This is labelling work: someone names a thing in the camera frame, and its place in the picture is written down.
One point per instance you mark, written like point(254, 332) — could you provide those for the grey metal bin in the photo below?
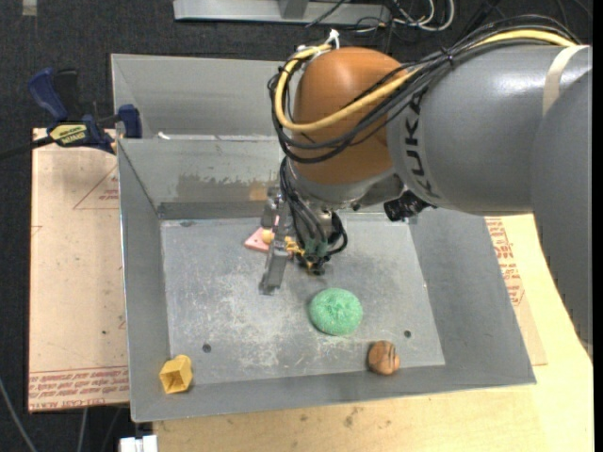
point(235, 309)

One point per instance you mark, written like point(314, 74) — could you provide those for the brown round nut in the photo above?
point(382, 358)

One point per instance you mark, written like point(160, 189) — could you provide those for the brown cardboard board, red print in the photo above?
point(75, 271)

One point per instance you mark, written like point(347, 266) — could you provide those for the green round scrubber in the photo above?
point(336, 312)

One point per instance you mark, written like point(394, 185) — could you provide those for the pink flat piece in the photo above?
point(255, 242)

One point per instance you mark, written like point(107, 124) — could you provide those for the yellow square cup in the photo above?
point(176, 375)

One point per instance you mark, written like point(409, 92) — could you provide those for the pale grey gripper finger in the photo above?
point(268, 280)
point(281, 267)

